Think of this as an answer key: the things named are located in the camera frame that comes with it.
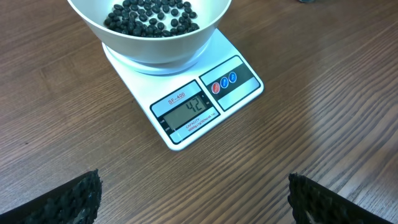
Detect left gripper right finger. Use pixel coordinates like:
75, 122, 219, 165
287, 173, 391, 224

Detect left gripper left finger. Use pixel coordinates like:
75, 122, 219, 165
1, 169, 103, 224

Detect white digital kitchen scale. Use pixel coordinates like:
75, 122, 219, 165
103, 29, 264, 151

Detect black beans in bowl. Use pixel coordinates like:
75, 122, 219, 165
103, 0, 200, 38

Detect white bowl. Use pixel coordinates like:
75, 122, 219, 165
68, 0, 232, 63

